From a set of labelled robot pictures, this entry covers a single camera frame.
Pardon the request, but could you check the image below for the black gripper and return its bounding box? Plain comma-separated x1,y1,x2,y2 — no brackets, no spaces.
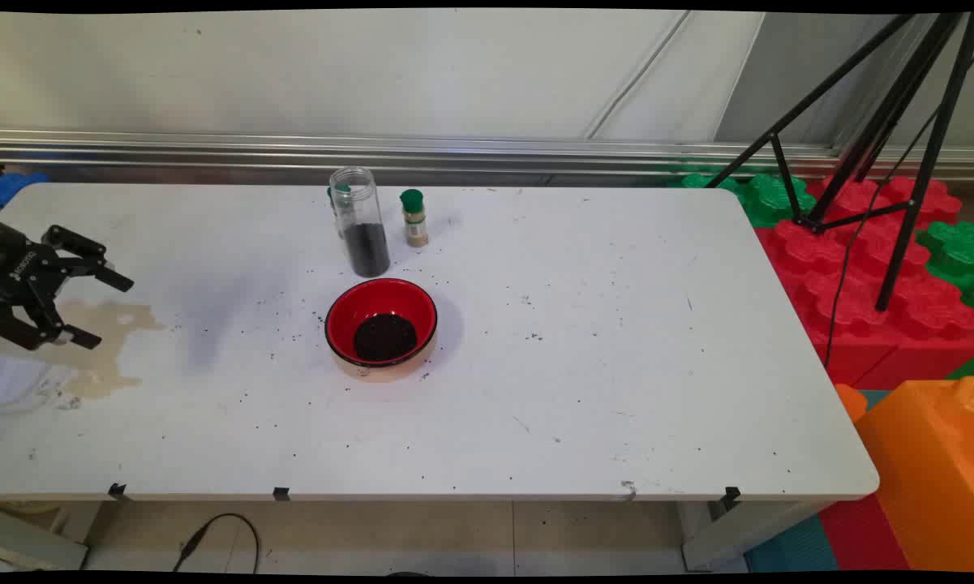
0,217,135,352

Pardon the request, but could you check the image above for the black seeds heap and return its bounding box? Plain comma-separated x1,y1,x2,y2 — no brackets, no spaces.
353,313,418,363
343,221,392,278

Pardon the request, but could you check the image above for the clear plastic jar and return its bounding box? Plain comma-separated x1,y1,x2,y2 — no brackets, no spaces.
329,166,393,279

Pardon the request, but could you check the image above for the blue foam block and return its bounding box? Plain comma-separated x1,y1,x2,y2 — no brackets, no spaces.
0,170,51,208

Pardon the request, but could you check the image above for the white table leg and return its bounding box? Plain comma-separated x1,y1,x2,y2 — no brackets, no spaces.
0,501,105,572
680,496,832,573

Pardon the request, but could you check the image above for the red and black bowl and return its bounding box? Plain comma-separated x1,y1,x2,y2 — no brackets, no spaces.
324,277,439,370

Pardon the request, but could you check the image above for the green-capped spice bottle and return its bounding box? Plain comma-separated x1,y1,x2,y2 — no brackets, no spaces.
327,184,354,240
399,189,431,248

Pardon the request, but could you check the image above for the teal floor mat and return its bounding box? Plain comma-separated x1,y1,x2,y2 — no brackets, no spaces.
744,513,841,573

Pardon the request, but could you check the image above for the small orange foam block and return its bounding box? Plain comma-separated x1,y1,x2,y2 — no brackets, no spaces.
834,382,869,424

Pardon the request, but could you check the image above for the red floor mat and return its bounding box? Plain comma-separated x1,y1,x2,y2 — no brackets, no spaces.
817,493,911,573

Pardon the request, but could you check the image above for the black tripod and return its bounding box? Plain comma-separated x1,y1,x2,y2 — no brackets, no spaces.
704,11,974,313

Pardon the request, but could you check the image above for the large orange foam block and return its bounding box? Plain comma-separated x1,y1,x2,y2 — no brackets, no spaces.
854,376,974,573

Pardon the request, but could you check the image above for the black floor cable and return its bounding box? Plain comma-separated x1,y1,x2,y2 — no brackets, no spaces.
170,512,261,573

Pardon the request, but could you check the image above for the aluminium wall rail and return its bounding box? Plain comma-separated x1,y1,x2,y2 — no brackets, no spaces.
0,127,974,184

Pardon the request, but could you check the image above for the thin black tripod cable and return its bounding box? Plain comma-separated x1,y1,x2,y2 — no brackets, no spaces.
822,49,974,371

